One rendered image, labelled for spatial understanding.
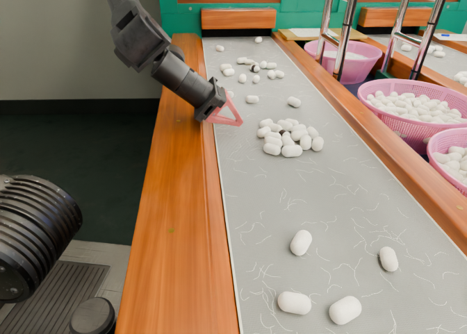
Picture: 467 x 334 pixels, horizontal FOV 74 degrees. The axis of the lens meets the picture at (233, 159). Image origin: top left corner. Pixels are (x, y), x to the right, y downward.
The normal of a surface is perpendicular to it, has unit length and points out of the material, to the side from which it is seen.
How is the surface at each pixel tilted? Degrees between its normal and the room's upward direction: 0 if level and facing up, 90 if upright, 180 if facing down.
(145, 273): 0
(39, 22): 90
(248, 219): 0
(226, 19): 90
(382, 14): 90
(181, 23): 90
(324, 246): 0
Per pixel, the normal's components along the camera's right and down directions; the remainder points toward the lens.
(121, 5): -0.50, -0.33
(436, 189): 0.01, -0.82
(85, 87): 0.05, 0.57
